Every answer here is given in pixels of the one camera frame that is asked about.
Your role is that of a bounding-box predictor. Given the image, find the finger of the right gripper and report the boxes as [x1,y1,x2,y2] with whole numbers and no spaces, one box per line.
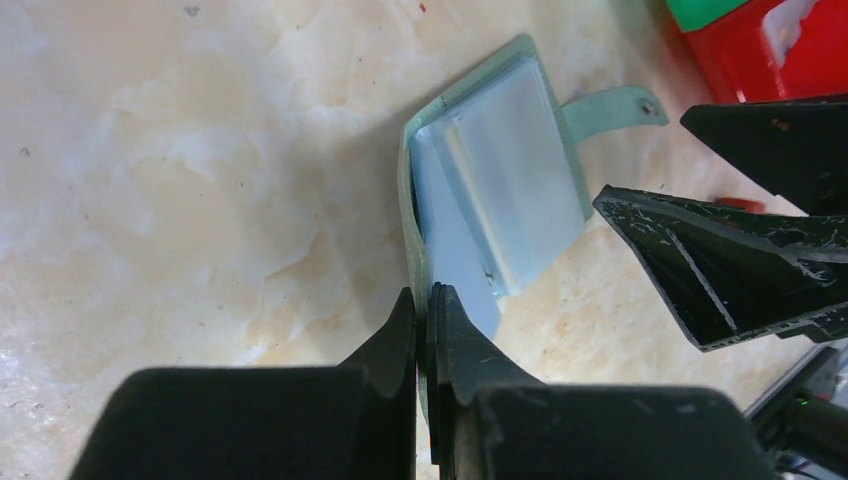
[592,185,847,352]
[680,95,847,216]

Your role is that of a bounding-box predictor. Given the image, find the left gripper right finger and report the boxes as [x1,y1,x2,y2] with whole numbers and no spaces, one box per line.
[425,283,774,479]

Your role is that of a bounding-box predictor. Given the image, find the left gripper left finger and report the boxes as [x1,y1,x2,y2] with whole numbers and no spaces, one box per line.
[72,289,416,479]

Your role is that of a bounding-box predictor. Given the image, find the green card holder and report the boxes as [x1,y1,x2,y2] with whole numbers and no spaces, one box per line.
[397,33,670,342]

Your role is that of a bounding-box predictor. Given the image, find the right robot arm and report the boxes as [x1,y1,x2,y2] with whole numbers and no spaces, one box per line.
[593,94,847,475]

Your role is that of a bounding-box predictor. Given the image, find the yellow toy car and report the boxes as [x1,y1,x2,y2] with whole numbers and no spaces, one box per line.
[714,197,766,214]

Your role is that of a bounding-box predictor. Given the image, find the near red bin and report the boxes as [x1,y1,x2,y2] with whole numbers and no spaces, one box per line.
[666,0,847,103]

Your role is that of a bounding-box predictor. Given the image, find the clear plastic bags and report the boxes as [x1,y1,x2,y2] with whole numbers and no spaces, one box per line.
[761,0,817,68]

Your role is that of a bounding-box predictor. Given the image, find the green bin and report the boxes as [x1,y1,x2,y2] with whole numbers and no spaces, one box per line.
[665,0,746,32]

